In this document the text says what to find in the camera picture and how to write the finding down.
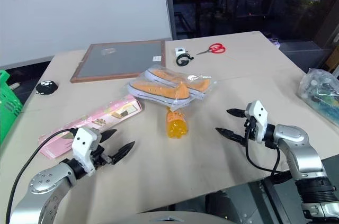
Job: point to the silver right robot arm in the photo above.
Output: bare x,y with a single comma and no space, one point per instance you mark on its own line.
304,152

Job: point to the clear bag of small parts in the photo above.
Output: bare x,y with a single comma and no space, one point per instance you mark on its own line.
321,89

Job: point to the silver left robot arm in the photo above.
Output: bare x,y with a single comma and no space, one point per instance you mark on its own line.
45,181

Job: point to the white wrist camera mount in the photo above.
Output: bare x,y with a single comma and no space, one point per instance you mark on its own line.
85,146
258,118

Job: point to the black round eraser with paw print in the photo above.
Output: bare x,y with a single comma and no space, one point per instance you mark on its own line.
47,87

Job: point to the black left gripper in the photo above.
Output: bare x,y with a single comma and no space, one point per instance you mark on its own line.
99,157

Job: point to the pink flat cardboard box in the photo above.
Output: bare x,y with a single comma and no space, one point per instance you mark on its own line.
90,126

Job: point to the green plastic basket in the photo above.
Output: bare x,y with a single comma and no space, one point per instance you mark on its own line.
7,97

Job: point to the orange juice bottle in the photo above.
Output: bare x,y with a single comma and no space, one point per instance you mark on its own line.
176,126

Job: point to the white partition panel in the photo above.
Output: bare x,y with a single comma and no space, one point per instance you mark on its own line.
84,9

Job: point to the wooden framed grey board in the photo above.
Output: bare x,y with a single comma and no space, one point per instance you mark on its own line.
120,61

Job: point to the small white box device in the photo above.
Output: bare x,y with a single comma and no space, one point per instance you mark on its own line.
180,51

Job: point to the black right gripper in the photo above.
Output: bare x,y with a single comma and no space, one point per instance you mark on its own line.
251,128

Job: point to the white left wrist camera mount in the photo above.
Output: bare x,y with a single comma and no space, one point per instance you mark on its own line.
85,146

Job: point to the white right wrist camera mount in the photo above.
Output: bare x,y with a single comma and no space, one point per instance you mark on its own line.
258,118

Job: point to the bagged orange canvas shoes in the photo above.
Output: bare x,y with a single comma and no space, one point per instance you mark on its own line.
170,86

